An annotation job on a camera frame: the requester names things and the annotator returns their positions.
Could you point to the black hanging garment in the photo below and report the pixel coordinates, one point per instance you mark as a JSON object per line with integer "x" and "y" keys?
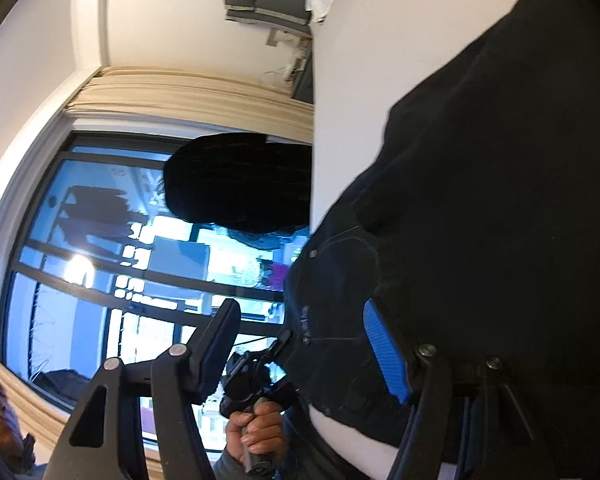
{"x": 235, "y": 180}

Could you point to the bed with white sheet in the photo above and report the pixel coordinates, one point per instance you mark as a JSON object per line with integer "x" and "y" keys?
{"x": 360, "y": 60}

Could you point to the cream curtain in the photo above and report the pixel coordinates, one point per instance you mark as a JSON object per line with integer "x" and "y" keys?
{"x": 180, "y": 95}

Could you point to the wall switch panel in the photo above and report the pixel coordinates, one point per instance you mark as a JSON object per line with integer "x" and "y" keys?
{"x": 280, "y": 37}

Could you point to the large window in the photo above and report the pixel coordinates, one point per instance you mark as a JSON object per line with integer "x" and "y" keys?
{"x": 80, "y": 260}

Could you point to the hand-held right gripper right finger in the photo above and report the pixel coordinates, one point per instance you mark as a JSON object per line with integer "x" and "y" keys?
{"x": 387, "y": 355}

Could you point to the black pants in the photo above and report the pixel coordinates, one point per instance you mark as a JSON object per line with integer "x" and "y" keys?
{"x": 480, "y": 185}

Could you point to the person's left hand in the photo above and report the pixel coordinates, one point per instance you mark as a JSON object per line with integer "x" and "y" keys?
{"x": 267, "y": 430}

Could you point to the grey nightstand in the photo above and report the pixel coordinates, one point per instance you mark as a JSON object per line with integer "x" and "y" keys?
{"x": 304, "y": 85}

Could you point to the clear plastic organiser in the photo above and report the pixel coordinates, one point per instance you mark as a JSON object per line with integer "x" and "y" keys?
{"x": 297, "y": 62}

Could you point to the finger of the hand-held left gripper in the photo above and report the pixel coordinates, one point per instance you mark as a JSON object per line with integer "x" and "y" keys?
{"x": 280, "y": 346}
{"x": 286, "y": 392}

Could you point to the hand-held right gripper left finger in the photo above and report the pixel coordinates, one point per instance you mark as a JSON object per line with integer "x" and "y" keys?
{"x": 215, "y": 350}

